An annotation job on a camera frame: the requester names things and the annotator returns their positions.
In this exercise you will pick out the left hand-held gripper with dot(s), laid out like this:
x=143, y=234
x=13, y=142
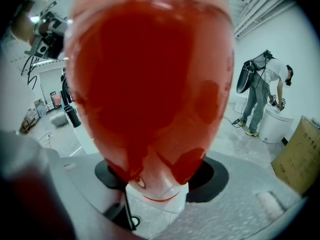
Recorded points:
x=48, y=40

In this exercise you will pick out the stack of small boxes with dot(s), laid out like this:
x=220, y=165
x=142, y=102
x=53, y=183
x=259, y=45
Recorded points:
x=32, y=116

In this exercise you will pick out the red liquid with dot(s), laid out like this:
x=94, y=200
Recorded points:
x=150, y=71

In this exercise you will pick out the white round container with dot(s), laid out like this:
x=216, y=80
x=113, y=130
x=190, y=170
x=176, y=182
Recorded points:
x=275, y=126

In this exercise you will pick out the large closed cardboard box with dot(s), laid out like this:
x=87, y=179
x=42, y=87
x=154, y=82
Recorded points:
x=300, y=154

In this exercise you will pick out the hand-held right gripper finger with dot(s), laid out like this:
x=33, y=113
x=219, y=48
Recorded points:
x=32, y=184

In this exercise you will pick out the white bathtub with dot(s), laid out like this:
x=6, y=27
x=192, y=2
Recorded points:
x=82, y=166

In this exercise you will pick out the black oval pad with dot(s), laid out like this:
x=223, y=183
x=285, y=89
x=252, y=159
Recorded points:
x=212, y=176

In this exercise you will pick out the person's left forearm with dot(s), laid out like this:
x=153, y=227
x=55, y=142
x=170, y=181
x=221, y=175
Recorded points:
x=22, y=24

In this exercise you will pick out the white fluffy pouf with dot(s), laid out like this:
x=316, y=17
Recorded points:
x=58, y=120

